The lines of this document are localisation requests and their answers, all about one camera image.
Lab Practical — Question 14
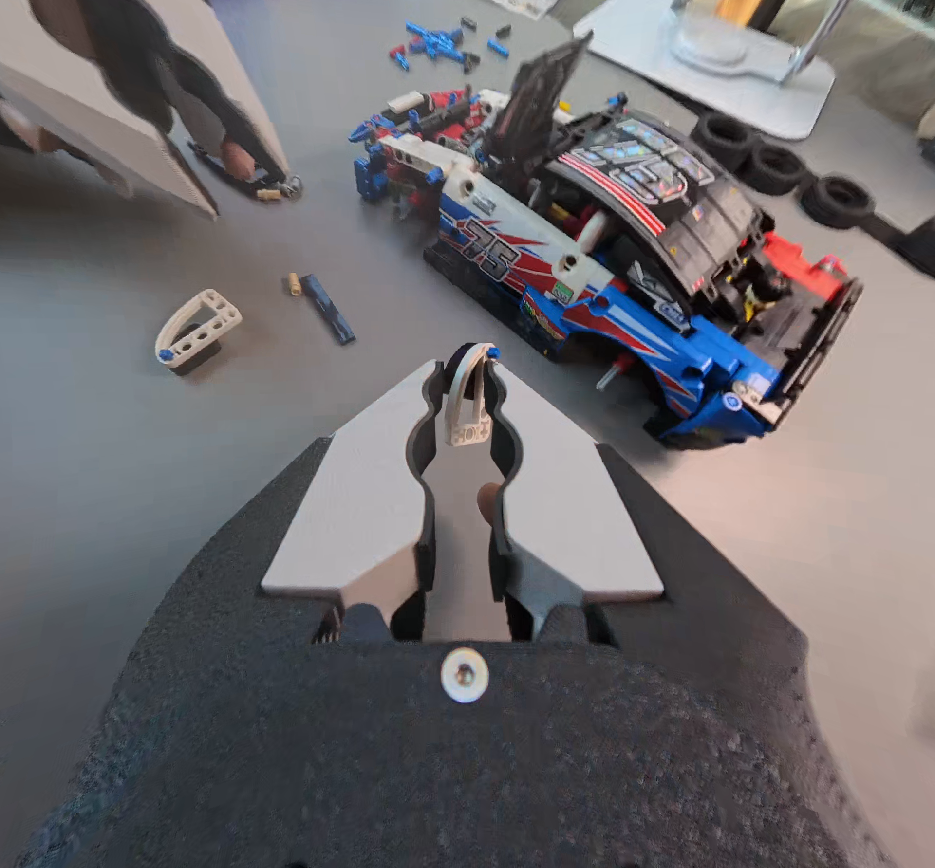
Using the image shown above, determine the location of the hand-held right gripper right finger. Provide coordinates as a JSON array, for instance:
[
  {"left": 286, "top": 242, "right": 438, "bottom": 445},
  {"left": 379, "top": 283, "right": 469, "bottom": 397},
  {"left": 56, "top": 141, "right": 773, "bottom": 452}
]
[{"left": 488, "top": 363, "right": 667, "bottom": 641}]

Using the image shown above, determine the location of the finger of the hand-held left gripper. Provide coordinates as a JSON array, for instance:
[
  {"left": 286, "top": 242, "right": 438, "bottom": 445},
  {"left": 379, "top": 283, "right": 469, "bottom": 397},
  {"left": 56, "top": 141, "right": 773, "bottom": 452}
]
[
  {"left": 0, "top": 0, "right": 220, "bottom": 221},
  {"left": 29, "top": 0, "right": 292, "bottom": 184}
]

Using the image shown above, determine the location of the dark brick beam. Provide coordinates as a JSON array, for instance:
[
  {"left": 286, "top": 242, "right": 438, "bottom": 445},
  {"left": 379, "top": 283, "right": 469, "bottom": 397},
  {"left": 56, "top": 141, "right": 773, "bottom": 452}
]
[{"left": 303, "top": 274, "right": 356, "bottom": 346}]

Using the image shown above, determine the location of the white curved brick panel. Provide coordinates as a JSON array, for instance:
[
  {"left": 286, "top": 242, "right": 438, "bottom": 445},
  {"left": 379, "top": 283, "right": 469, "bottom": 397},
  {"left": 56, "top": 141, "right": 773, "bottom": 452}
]
[
  {"left": 154, "top": 289, "right": 243, "bottom": 377},
  {"left": 444, "top": 342, "right": 502, "bottom": 447}
]

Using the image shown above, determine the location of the black thin brick piece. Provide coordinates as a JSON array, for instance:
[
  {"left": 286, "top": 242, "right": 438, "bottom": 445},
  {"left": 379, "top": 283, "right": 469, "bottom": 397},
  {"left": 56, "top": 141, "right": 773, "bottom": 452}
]
[{"left": 187, "top": 141, "right": 282, "bottom": 199}]

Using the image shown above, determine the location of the grey desk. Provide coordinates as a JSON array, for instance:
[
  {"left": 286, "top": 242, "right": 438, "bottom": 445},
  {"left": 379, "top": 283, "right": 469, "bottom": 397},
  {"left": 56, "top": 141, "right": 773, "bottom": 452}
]
[{"left": 0, "top": 0, "right": 935, "bottom": 868}]

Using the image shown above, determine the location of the toy brick race car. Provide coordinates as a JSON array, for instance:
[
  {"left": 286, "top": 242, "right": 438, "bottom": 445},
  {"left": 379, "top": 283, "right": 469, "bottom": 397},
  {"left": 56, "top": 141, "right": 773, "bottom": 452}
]
[{"left": 349, "top": 32, "right": 864, "bottom": 451}]

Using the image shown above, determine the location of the person's left hand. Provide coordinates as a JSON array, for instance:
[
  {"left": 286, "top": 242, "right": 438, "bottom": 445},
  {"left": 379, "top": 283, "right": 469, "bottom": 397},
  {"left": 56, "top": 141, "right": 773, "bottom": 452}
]
[{"left": 22, "top": 0, "right": 99, "bottom": 62}]

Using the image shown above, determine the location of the pile of blue brick pins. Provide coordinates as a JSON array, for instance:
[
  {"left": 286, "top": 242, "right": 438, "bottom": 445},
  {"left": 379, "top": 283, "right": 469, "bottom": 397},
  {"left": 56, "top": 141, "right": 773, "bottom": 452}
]
[{"left": 387, "top": 16, "right": 512, "bottom": 74}]

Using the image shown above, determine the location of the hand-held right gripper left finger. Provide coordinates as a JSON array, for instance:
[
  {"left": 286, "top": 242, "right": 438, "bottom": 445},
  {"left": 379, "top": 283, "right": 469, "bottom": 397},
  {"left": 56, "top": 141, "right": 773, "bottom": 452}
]
[{"left": 261, "top": 359, "right": 445, "bottom": 641}]

